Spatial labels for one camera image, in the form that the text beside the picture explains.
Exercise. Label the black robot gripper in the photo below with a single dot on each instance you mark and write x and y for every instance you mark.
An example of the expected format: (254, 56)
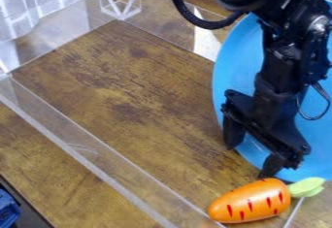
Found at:
(266, 115)

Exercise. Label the orange toy carrot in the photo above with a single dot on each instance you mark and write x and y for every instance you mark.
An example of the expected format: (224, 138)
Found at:
(262, 199)

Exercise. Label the blue round plate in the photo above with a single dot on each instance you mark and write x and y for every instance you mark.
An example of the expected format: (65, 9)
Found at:
(237, 65)

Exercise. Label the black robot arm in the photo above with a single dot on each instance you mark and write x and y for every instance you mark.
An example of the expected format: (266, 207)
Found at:
(296, 27)

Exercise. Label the blue object at corner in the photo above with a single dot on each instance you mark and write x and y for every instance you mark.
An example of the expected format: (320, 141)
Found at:
(10, 210)

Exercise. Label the clear acrylic enclosure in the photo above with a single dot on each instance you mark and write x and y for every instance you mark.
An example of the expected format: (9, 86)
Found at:
(110, 140)

